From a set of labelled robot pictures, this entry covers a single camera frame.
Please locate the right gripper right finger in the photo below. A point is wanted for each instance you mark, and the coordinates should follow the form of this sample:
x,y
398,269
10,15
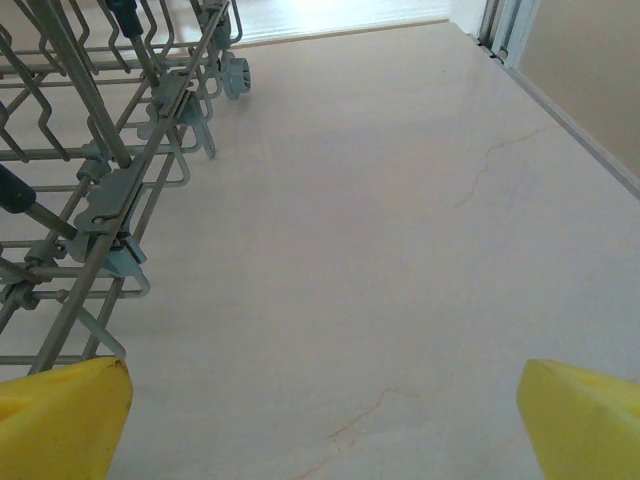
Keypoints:
x,y
590,430

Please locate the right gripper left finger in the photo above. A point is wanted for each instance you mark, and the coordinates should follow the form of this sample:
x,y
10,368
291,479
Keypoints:
x,y
55,425

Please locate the aluminium frame post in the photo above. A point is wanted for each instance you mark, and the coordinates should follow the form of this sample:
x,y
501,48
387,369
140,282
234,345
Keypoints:
x,y
500,30

